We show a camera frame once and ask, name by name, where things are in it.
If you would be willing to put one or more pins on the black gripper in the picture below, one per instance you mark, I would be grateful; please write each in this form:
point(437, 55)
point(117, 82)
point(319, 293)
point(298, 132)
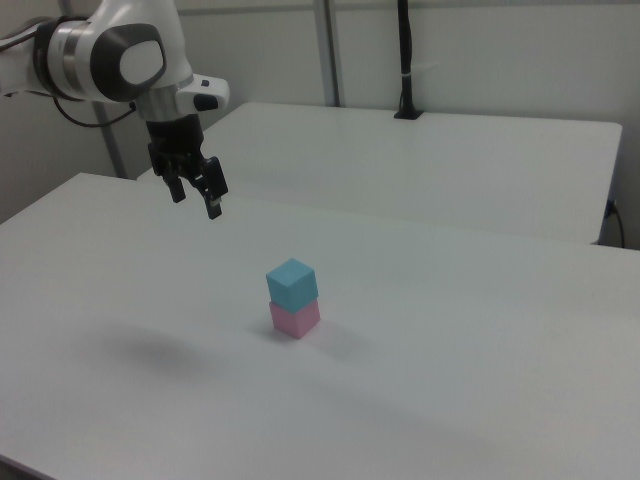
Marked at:
point(176, 145)

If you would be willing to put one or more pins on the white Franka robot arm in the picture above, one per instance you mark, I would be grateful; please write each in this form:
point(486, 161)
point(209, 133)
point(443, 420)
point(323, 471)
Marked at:
point(100, 55)

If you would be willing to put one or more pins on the blue cube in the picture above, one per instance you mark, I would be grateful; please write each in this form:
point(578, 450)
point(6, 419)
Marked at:
point(292, 283)

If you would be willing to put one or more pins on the pink cube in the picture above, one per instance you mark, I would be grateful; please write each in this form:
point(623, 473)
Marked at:
point(296, 320)

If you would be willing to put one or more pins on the white table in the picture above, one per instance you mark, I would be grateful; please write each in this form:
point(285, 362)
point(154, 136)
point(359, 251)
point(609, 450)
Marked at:
point(415, 165)

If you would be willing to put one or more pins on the grey wall profile post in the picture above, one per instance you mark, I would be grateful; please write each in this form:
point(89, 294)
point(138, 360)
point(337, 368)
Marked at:
point(332, 50)

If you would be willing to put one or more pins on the black camera pole with base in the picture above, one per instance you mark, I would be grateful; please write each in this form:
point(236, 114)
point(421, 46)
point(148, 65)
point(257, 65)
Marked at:
point(406, 60)

